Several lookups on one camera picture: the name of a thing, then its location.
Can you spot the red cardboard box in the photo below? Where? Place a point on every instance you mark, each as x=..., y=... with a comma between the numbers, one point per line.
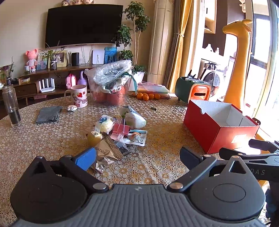
x=217, y=125

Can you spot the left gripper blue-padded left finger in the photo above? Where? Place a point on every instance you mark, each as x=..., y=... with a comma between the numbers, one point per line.
x=76, y=168

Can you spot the glass bottle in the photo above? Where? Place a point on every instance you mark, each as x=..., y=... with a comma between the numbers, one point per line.
x=11, y=105

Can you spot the purple toy vase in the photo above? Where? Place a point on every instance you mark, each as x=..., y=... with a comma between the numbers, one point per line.
x=82, y=80

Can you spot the pink pig plush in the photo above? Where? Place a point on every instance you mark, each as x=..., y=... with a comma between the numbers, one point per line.
x=32, y=59

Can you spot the yellow curtain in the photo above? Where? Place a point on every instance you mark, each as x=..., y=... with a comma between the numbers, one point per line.
x=181, y=16

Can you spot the white wifi router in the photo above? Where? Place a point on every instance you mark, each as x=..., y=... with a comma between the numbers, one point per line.
x=46, y=85

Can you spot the bag of dark beads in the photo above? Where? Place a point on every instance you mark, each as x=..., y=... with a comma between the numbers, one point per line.
x=122, y=147

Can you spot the black flat television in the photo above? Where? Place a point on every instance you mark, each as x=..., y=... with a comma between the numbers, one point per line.
x=82, y=24

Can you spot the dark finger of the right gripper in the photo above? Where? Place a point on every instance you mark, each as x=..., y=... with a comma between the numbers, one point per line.
x=226, y=154

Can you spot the photo frame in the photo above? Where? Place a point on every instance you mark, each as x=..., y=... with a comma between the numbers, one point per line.
x=61, y=58

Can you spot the small potted plant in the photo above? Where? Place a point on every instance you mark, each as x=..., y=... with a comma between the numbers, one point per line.
x=52, y=55

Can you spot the black speaker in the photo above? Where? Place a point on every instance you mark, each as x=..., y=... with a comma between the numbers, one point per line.
x=75, y=59

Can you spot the green orange tissue box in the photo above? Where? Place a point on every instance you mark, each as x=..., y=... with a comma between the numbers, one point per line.
x=187, y=89

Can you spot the potted green tree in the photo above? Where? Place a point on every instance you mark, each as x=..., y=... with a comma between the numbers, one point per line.
x=128, y=37

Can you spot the orange tangerine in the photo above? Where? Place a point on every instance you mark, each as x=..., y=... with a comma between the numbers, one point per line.
x=157, y=96
x=151, y=96
x=139, y=96
x=145, y=98

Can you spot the pink strawberry mug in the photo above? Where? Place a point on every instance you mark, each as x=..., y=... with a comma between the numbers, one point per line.
x=77, y=95

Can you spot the blueberry bun packet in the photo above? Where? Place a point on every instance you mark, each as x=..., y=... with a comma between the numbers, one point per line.
x=105, y=124

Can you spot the wooden tv cabinet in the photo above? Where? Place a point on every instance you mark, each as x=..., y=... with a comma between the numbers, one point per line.
x=31, y=88

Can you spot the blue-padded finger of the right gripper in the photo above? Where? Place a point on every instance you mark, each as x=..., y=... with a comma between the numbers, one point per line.
x=272, y=147

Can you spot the pink toy kettle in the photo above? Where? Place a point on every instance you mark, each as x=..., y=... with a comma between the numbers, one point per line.
x=70, y=81

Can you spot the clear tub with plastic bag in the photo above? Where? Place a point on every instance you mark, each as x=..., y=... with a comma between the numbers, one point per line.
x=109, y=83

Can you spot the sausage snack packet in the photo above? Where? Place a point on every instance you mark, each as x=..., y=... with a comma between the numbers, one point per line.
x=136, y=137

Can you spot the pink binder clip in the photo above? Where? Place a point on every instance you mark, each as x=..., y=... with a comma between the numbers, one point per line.
x=120, y=128

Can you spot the white green snack bag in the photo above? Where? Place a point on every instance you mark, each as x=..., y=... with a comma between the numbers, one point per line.
x=132, y=118

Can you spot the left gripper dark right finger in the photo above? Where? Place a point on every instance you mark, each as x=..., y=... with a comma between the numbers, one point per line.
x=199, y=168

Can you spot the grey folded cloth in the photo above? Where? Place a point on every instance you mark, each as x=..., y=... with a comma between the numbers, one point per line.
x=48, y=114

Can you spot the small cartoon plush charm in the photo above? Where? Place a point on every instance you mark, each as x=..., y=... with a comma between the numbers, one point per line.
x=71, y=108

